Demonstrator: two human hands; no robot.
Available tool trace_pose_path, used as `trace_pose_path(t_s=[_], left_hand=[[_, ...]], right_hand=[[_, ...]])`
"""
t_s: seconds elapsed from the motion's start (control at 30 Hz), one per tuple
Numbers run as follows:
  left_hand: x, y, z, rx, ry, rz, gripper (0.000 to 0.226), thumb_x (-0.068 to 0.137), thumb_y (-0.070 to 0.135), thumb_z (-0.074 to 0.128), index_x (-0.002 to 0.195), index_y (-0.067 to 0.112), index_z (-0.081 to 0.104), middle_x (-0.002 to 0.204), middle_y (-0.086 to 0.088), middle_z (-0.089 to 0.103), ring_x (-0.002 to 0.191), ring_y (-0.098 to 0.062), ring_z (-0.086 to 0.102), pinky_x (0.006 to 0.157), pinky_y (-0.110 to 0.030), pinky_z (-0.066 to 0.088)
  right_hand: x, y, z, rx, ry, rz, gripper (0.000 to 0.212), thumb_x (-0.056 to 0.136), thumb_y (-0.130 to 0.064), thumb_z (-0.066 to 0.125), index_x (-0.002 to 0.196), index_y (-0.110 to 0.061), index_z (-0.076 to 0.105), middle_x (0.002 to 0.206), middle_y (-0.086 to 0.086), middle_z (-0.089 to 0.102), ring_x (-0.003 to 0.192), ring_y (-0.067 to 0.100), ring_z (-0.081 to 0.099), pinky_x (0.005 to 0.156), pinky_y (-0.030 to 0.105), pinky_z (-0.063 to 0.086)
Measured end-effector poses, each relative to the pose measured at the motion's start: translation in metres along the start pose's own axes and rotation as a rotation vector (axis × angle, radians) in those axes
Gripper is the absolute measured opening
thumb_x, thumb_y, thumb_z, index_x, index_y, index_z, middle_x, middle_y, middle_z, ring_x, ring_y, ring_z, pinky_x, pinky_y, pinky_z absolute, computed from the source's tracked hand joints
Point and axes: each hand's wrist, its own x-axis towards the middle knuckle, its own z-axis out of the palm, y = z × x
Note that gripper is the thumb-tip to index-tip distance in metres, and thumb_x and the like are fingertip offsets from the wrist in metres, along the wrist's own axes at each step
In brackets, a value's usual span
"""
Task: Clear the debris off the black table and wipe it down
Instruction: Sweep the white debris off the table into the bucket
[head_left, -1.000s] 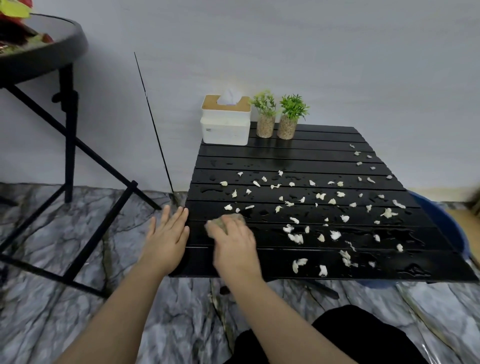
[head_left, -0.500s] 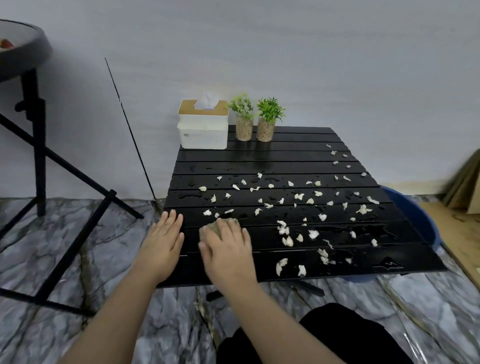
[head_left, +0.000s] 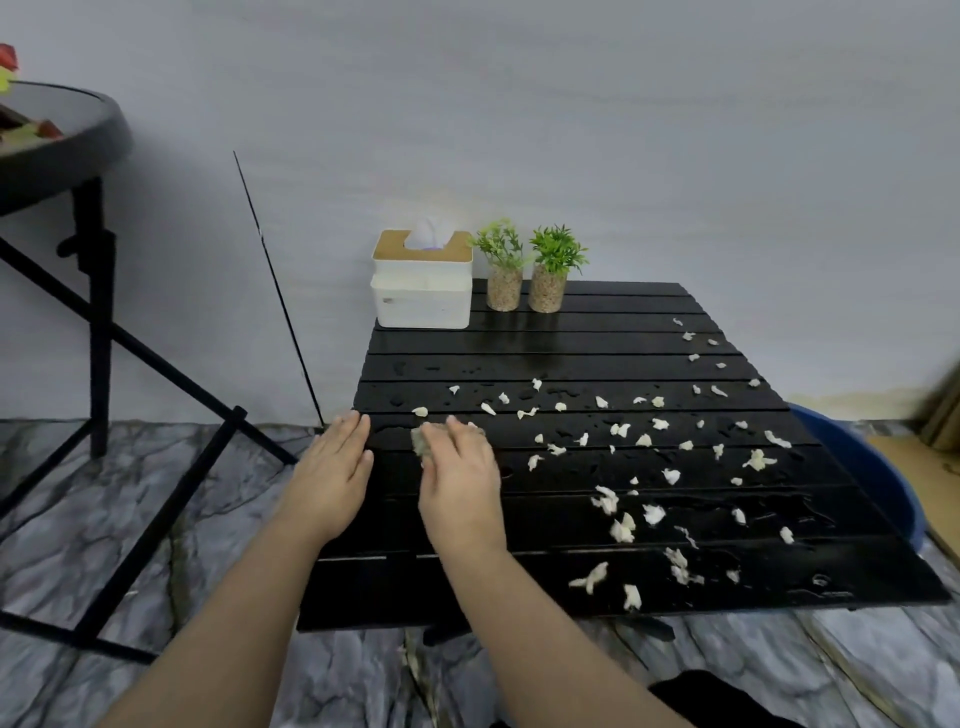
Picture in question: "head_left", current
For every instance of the person's left hand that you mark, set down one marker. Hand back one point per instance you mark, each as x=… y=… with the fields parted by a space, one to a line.
x=326 y=480

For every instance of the black slatted table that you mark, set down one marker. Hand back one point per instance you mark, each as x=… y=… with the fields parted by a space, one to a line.
x=600 y=337

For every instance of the pale green potted plant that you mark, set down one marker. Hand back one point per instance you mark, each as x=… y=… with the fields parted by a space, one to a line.
x=504 y=289

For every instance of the flat stained cardboard sheet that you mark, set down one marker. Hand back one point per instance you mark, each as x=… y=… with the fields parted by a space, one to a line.
x=930 y=487

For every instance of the red toy piece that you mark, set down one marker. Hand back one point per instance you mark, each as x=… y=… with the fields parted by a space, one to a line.
x=49 y=130
x=6 y=57

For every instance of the person's right forearm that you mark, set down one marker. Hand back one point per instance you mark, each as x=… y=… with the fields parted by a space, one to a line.
x=547 y=645

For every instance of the thin black rod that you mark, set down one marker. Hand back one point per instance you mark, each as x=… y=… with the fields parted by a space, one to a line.
x=279 y=290

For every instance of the person's right hand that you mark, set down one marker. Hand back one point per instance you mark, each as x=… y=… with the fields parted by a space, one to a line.
x=461 y=495

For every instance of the white tissue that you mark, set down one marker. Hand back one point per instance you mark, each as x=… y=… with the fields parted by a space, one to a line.
x=426 y=234

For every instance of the dark green potted plant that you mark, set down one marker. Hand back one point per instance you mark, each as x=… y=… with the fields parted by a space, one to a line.
x=547 y=289

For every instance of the person's left forearm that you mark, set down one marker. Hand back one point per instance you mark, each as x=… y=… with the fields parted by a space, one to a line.
x=232 y=637

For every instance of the white paper scraps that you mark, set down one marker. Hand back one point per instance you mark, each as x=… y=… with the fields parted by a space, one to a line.
x=654 y=514

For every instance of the round black side table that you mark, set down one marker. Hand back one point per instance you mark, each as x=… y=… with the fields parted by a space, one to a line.
x=45 y=142

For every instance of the white tissue box wooden lid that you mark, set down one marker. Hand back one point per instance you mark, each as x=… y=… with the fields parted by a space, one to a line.
x=420 y=300

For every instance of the blue plastic bucket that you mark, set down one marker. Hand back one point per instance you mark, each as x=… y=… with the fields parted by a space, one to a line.
x=862 y=465

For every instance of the upright brown cardboard sheets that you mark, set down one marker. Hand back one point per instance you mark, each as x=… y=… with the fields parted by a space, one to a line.
x=945 y=420

